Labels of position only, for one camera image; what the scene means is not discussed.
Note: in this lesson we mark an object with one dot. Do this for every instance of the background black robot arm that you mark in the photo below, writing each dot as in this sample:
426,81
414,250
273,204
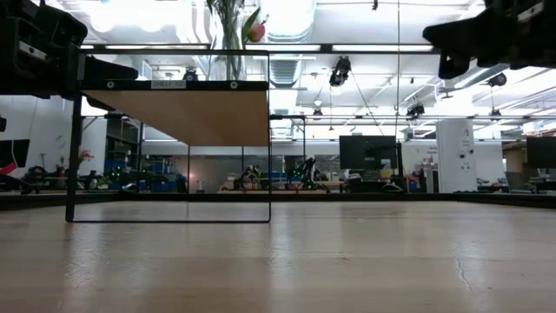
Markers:
309,171
252,176

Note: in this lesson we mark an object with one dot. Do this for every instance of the wooden shelf black metal frame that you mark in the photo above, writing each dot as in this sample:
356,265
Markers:
187,117

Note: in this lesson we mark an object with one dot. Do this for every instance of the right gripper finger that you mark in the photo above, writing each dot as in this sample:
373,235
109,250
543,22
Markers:
460,35

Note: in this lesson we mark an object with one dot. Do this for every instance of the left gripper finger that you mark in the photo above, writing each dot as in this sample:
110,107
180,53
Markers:
108,71

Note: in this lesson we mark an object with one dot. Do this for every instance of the clear glass vase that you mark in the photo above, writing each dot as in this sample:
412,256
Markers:
232,48

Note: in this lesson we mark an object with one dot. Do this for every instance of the black aluminium rig frame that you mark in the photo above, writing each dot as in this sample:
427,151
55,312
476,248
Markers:
499,201

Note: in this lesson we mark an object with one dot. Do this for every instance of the white ventilation duct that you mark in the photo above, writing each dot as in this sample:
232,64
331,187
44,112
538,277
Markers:
289,17

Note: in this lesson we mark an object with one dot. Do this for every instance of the white pillar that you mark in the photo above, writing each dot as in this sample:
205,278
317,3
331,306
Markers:
456,156

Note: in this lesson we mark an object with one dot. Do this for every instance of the black ceiling-hung camera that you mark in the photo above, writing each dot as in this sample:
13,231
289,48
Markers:
190,75
498,80
341,69
415,110

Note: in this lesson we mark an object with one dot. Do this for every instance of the background pink flowers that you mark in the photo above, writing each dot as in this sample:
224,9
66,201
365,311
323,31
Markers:
85,154

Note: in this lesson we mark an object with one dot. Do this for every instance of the black monitor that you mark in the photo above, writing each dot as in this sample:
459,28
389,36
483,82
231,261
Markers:
367,152
543,152

